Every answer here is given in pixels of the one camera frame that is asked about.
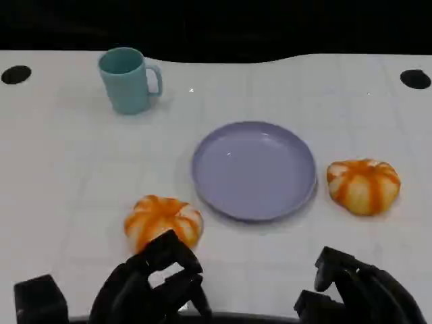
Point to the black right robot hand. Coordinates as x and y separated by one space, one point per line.
371 297

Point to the orange and white bread roll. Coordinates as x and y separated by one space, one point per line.
364 192
158 216

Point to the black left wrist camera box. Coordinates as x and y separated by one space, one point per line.
40 300

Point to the lilac plate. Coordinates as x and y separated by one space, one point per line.
253 172

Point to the pale green mug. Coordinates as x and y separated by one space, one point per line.
126 91

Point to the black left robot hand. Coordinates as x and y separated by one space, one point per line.
135 297

